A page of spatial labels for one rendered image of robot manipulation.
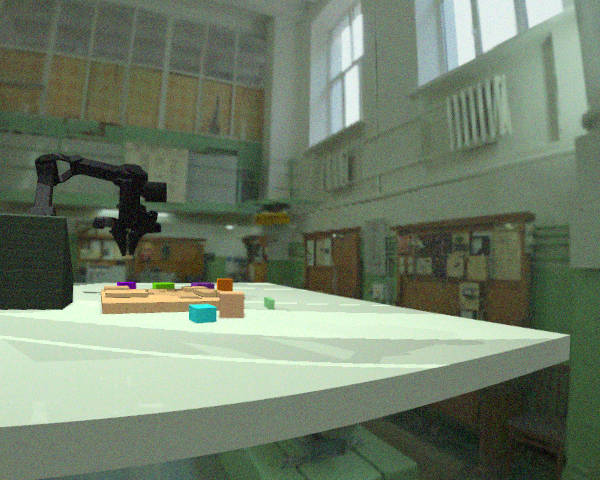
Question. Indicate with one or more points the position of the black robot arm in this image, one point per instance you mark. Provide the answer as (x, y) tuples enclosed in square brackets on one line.
[(130, 178)]

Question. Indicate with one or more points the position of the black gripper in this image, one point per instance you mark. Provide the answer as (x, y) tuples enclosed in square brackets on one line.
[(118, 227)]

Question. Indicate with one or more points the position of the teal cube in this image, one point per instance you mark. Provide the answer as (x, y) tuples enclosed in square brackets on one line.
[(202, 313)]

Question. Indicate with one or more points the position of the orange block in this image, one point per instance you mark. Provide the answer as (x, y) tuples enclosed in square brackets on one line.
[(225, 284)]

